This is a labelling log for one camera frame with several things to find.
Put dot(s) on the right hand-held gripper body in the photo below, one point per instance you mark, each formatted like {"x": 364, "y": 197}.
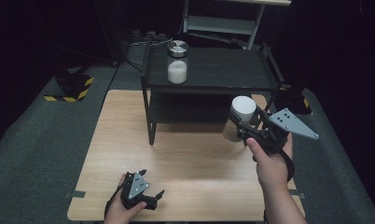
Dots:
{"x": 289, "y": 124}

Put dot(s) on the grey tape strip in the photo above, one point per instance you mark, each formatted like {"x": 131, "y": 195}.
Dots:
{"x": 298, "y": 195}
{"x": 75, "y": 194}

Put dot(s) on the grey felt mat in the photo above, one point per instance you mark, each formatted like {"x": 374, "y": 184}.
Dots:
{"x": 36, "y": 155}

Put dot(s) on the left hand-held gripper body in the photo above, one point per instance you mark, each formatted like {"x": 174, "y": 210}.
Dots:
{"x": 137, "y": 186}

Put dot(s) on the white metal stand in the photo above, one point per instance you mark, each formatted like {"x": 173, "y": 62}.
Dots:
{"x": 219, "y": 25}

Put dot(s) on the black metal shelf rack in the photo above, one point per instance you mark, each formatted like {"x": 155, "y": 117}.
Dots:
{"x": 219, "y": 68}

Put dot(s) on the person's right hand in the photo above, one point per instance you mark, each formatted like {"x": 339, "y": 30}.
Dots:
{"x": 271, "y": 169}

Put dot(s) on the person's left hand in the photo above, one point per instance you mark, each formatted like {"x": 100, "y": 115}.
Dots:
{"x": 122, "y": 214}

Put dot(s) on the glass jar of brown powder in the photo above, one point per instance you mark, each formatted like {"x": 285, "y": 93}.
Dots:
{"x": 243, "y": 107}

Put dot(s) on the yellow black striped block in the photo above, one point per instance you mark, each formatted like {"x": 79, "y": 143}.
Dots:
{"x": 73, "y": 85}
{"x": 296, "y": 99}

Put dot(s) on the glass jar of white granules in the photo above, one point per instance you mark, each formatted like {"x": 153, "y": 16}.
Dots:
{"x": 177, "y": 71}

